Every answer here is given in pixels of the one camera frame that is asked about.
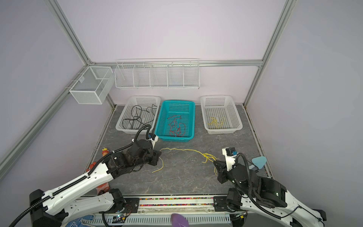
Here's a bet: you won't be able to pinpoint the cable bundle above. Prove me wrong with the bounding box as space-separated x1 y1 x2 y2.
152 147 219 175

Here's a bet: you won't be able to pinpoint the black cable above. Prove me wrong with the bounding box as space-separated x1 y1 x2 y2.
121 104 158 131

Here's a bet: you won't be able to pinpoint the red cables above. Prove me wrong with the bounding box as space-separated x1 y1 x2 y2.
166 114 186 137

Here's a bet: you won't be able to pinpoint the yellow cable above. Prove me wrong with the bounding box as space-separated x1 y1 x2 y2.
207 117 227 129

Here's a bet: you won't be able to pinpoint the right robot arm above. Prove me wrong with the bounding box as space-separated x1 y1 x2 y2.
213 147 327 227

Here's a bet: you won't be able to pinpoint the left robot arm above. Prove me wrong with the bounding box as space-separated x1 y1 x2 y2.
10 124 162 227

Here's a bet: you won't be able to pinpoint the light blue plastic scraper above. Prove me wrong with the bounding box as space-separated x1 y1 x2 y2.
249 156 267 171

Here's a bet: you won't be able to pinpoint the ice cream cone toy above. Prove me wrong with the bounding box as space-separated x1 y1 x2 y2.
102 148 109 157

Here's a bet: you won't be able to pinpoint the left white plastic basket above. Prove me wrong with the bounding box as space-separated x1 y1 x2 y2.
115 96 161 134

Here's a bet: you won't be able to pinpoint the white plastic basket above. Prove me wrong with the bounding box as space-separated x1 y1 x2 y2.
115 96 161 134
200 95 243 134

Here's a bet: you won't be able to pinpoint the teal plastic basket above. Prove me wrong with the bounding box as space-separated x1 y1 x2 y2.
155 100 196 142

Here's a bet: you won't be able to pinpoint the red rubber glove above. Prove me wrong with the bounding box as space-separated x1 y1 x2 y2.
86 162 96 173

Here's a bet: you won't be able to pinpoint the right white plastic basket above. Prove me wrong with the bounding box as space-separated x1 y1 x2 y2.
200 95 243 134

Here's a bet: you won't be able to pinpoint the purple object at front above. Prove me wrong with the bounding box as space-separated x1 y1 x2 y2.
171 213 189 227

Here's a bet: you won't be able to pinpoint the blue white work glove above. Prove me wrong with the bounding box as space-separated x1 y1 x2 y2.
65 215 95 227

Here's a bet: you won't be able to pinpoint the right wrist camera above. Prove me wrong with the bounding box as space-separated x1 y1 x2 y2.
222 147 237 171

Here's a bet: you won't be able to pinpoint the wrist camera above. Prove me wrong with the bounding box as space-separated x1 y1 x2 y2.
147 133 159 148
222 147 237 171

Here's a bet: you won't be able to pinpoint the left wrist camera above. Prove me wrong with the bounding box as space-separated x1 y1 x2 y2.
147 133 159 148

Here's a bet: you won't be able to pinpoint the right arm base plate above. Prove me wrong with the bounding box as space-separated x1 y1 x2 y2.
213 196 242 212

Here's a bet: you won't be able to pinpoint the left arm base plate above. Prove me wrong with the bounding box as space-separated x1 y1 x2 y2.
106 197 140 214

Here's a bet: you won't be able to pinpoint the white wire wall shelf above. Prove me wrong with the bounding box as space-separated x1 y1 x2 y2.
114 58 200 89

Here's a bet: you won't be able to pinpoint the white mesh wall box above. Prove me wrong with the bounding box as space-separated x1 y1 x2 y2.
70 66 115 105

